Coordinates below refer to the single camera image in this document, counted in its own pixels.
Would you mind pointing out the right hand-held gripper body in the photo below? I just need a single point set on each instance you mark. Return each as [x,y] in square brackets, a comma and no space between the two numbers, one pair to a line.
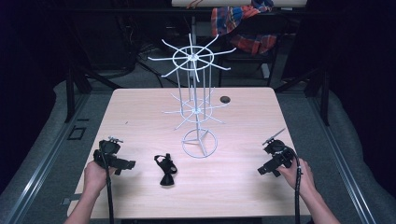
[280,152]

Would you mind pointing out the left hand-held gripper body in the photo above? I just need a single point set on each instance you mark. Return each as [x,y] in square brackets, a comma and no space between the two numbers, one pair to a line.
[106,149]

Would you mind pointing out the black bow tie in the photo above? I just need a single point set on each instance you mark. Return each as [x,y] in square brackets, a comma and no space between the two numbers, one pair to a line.
[168,179]

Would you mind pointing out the person's left hand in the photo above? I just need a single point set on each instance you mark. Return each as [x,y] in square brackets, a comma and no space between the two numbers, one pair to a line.
[95,179]

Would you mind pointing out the person's right hand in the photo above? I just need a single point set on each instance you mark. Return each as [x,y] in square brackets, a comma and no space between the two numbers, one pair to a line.
[306,182]

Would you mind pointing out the black stand leg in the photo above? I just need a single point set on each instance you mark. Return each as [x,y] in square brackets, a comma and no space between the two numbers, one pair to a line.
[70,99]
[325,102]

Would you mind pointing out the round table grommet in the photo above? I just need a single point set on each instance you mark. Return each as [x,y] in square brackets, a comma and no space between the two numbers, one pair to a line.
[224,99]

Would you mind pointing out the black chair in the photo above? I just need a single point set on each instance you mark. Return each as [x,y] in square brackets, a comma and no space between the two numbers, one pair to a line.
[275,62]

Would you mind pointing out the plaid cloth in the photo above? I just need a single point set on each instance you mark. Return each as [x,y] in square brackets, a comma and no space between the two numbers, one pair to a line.
[250,43]

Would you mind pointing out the metal floor rail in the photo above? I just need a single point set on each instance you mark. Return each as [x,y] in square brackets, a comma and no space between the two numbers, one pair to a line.
[345,174]
[40,174]

